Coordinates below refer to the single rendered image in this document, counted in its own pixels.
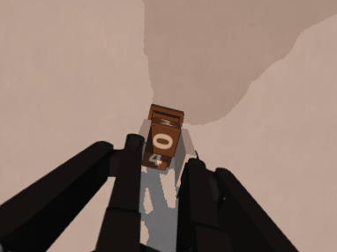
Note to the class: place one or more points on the brown cube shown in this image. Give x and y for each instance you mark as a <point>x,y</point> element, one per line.
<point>155,161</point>
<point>163,137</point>

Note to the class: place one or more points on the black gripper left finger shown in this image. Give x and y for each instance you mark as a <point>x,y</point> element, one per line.
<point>32,220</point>

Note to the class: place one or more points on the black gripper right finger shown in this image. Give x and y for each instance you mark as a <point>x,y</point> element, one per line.
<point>200,228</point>

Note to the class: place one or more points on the brown rectangular tray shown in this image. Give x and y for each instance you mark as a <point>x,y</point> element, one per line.
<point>166,113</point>

